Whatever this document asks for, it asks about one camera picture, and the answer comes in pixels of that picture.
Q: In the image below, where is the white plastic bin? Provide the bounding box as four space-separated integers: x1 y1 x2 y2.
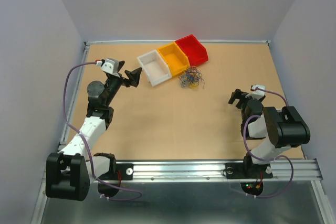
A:
137 50 172 87

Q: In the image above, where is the yellow plastic bin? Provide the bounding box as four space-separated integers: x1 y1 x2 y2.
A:
157 42 190 77

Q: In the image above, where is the wire bundle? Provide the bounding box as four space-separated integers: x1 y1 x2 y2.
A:
178 66 207 90

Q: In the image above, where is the red plastic bin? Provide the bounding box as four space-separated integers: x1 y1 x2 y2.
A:
175 34 208 67

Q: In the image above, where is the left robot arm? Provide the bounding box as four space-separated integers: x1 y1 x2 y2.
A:
45 58 142 201

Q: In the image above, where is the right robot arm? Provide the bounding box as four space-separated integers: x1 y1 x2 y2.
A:
223 85 310 179

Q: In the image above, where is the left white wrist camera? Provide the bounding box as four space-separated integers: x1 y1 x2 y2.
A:
100 58 119 75

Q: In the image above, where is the aluminium left side rail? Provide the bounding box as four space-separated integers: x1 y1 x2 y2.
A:
54 45 90 161

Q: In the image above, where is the aluminium rail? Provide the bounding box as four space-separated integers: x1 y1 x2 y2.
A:
83 39 271 47
54 45 90 161
41 158 323 183

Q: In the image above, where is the aluminium back rail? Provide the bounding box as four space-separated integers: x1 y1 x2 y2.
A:
83 39 271 47

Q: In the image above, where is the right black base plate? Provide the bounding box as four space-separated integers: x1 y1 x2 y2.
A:
224 163 273 179

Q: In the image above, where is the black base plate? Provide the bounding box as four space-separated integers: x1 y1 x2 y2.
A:
99 163 134 181
224 163 273 179

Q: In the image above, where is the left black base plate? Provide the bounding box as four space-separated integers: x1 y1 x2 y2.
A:
99 163 134 181

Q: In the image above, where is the aluminium front rail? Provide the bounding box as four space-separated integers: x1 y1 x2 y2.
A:
41 158 323 183

